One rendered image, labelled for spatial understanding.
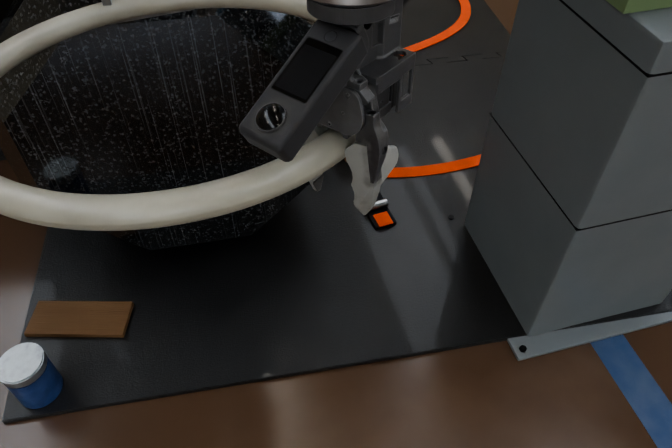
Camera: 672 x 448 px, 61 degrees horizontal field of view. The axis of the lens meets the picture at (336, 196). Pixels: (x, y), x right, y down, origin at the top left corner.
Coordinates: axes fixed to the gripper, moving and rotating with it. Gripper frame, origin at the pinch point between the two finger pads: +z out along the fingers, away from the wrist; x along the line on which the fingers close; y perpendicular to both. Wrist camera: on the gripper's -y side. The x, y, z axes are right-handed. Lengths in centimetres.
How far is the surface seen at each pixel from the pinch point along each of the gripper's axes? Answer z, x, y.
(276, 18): 13, 55, 49
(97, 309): 81, 80, 0
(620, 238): 49, -21, 71
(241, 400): 86, 34, 7
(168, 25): 10, 64, 29
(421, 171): 78, 42, 98
